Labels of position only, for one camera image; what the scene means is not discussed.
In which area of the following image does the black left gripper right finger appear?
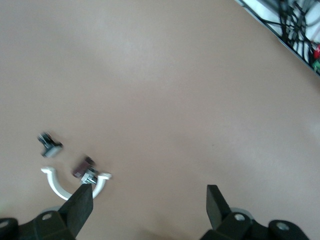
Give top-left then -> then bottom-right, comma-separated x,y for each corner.
199,184 -> 309,240

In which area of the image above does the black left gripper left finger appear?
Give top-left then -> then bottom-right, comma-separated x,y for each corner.
0,184 -> 94,240

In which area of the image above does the brown cylindrical capacitor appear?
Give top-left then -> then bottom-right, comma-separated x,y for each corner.
72,155 -> 96,179

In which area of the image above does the small black clip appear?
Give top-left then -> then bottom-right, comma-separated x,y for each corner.
36,131 -> 63,159

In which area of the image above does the red and green connector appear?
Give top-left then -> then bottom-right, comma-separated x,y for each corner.
309,43 -> 320,75

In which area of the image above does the white half-ring pipe clamp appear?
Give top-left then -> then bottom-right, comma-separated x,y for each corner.
40,166 -> 113,201

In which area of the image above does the metal table edge rail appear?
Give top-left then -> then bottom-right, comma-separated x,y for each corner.
234,0 -> 320,78

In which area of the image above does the black cable bundle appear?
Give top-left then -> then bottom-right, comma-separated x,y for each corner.
259,0 -> 320,64

